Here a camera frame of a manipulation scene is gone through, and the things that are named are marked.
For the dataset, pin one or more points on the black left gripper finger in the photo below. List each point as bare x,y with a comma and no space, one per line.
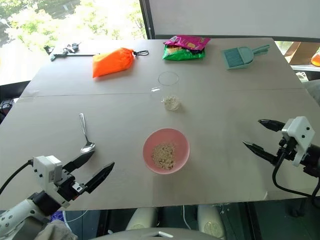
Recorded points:
100,178
80,160

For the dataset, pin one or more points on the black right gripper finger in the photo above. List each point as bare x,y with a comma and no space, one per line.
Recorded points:
273,125
261,151

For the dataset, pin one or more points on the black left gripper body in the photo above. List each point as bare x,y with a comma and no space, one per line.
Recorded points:
68,187

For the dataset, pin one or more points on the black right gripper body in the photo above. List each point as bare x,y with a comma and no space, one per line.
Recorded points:
288,150

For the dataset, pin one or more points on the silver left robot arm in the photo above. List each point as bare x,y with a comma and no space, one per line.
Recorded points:
17,215

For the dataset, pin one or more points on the beige grain pile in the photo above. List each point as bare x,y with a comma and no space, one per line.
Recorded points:
163,156

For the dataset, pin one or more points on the clear glass with white contents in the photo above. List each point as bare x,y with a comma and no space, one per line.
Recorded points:
173,93

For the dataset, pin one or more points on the silver metal spoon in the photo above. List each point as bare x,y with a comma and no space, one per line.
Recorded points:
87,147

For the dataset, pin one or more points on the beige crumpled cloth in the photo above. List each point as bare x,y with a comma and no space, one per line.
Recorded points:
57,231

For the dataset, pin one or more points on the pink bowl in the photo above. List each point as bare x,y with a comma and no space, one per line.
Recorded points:
149,150

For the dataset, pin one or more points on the white rounded robot leg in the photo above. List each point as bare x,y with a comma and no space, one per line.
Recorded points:
141,218
211,221

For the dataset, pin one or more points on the teal dustpan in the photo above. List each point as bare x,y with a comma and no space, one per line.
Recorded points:
248,57

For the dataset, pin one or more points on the brown wooden board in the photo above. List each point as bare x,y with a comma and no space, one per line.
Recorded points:
301,53

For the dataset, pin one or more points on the teal hand brush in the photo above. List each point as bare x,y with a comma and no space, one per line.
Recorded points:
233,58

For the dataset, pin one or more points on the orange translucent object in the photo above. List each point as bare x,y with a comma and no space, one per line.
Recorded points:
316,59

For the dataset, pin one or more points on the small black white gadget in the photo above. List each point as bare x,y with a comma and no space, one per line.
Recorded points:
72,47

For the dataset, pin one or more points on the green snack bag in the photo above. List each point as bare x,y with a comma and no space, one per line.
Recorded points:
182,55

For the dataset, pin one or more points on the white roller screen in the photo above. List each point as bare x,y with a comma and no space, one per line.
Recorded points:
237,16

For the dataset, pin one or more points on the pink snack bag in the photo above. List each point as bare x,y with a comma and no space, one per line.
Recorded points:
190,41

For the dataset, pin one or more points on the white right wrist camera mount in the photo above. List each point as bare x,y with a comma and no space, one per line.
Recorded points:
300,130

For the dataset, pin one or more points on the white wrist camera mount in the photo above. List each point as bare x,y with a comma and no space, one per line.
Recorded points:
300,130
45,170

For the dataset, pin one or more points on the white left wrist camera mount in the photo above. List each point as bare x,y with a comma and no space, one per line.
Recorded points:
45,170

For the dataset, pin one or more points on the black window frame post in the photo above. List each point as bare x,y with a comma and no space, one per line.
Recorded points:
146,18

